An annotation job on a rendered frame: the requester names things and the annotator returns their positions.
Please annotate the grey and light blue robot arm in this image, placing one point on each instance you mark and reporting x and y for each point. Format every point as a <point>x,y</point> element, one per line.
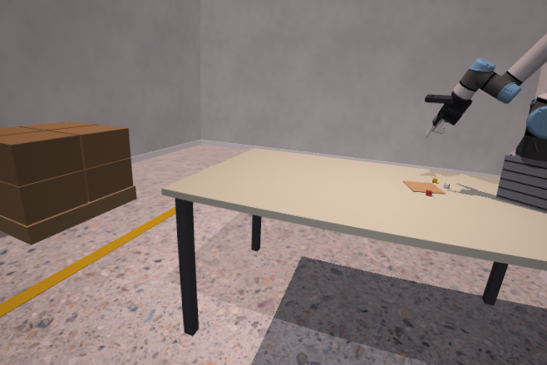
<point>504,88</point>

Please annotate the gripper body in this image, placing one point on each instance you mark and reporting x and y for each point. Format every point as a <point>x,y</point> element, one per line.
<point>453,112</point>

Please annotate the tan flat mat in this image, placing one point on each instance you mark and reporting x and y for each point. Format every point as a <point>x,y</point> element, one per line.
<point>422,187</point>

